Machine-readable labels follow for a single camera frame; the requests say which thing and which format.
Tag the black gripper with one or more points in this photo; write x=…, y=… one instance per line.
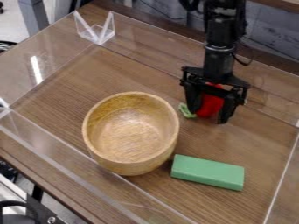
x=227, y=85

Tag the red plush strawberry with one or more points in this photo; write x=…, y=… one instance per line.
x=210, y=107

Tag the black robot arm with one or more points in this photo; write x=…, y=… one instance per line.
x=224, y=27

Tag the wooden bowl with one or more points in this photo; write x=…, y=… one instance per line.
x=130, y=131

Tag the green rectangular block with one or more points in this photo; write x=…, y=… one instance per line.
x=208, y=172

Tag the clear acrylic tray enclosure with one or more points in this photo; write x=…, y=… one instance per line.
x=56, y=75

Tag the black metal bracket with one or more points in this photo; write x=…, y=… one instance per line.
x=47, y=216

